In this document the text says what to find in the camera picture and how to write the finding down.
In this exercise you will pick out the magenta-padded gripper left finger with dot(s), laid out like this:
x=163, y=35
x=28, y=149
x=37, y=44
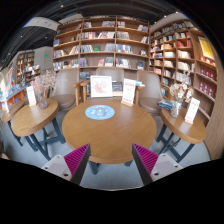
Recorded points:
x=77, y=159

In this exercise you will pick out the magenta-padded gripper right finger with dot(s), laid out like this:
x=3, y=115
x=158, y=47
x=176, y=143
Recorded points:
x=146, y=159

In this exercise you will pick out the round light blue mouse pad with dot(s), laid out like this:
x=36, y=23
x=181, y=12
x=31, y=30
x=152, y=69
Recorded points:
x=90, y=112

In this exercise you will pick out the small round wooden side table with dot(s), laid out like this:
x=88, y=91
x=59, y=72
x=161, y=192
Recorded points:
x=186, y=128
x=33, y=116

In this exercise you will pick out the stack of books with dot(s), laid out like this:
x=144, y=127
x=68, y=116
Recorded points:
x=165, y=105

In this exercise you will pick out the glass vase with beige flowers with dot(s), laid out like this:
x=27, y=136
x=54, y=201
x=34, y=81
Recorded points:
x=175, y=108

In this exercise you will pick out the brown upholstered wooden armchair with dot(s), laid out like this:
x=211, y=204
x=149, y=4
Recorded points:
x=65, y=90
x=150, y=93

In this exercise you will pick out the small white table sign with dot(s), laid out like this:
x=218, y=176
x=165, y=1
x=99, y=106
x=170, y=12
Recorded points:
x=192, y=110

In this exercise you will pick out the glass vase with pink flowers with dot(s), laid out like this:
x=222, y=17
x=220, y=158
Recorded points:
x=42, y=100

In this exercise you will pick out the white red sign, wooden base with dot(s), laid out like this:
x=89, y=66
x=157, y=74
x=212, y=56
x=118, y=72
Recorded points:
x=128, y=90

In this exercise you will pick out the light blue book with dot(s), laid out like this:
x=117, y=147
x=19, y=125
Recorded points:
x=139, y=83

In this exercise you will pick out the white framed floral picture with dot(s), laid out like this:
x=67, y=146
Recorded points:
x=101, y=86

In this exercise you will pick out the dark cover book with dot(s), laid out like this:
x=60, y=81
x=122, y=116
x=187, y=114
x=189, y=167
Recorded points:
x=117, y=88

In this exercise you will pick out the brown chair holding framed picture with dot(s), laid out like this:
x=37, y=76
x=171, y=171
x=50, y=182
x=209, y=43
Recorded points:
x=106, y=71

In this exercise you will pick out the distant wooden bookshelf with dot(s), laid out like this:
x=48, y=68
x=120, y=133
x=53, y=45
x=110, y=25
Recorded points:
x=28, y=65

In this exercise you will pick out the curved wooden bookshelf with books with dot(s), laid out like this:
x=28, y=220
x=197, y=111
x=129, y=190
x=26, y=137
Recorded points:
x=180, y=53

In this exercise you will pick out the wide wooden bookshelf with books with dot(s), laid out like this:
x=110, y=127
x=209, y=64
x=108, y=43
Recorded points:
x=100, y=46

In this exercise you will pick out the white hanging ceiling sign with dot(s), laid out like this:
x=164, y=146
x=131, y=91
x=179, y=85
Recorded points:
x=41, y=23

